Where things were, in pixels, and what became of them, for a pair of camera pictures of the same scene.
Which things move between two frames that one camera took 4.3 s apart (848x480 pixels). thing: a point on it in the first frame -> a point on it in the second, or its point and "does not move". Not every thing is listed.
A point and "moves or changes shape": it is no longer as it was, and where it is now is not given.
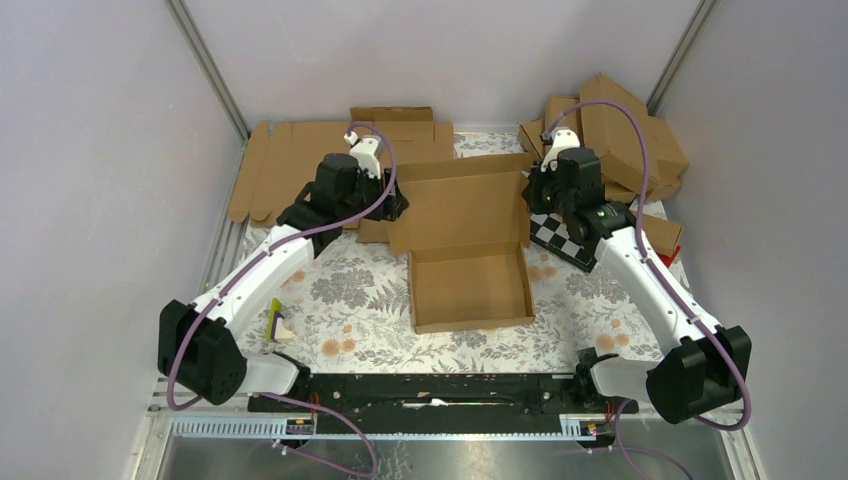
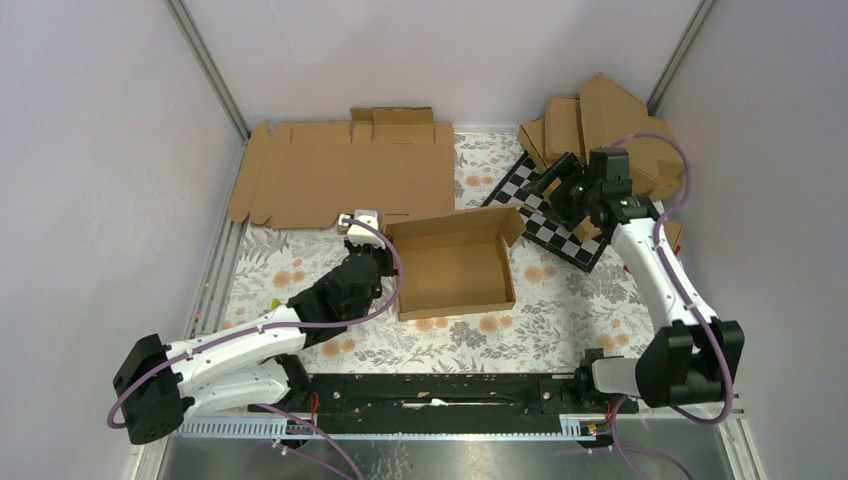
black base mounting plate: x=439 y=403 does not move
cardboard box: x=465 y=225 moves or changes shape
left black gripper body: x=367 y=189 -> x=386 y=270
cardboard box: x=555 y=106 does not move
